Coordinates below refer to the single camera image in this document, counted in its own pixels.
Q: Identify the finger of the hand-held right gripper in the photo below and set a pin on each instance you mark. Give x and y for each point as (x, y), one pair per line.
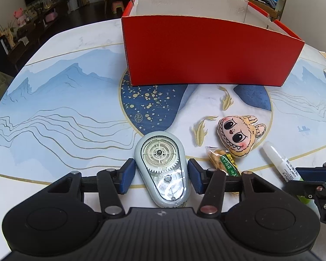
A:
(323, 195)
(315, 173)

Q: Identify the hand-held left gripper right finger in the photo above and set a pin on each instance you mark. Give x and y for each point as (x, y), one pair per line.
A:
(196, 179)

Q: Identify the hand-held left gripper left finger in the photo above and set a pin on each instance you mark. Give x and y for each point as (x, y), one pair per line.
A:
(128, 176)

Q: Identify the pale blue correction tape dispenser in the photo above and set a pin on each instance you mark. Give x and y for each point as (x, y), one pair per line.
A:
(163, 168)

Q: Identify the white glue pen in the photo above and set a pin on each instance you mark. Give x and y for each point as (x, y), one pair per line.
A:
(281, 160)

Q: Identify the red cardboard box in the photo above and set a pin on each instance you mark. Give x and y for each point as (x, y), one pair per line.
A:
(206, 51)

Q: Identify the yellow green snack packet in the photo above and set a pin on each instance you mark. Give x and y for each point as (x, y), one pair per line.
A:
(225, 161)

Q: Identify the beige monster face plush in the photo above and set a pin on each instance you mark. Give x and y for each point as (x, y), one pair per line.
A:
(237, 136)

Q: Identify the printed mountain table mat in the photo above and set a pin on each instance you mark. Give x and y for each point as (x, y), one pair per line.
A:
(70, 106)

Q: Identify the pink plastic stool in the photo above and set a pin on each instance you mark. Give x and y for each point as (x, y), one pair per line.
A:
(117, 8)

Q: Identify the dark wooden sideboard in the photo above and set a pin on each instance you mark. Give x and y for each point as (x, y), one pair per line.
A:
(40, 27)

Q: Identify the pink plush toy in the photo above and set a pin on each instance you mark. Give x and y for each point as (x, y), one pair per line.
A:
(20, 16)

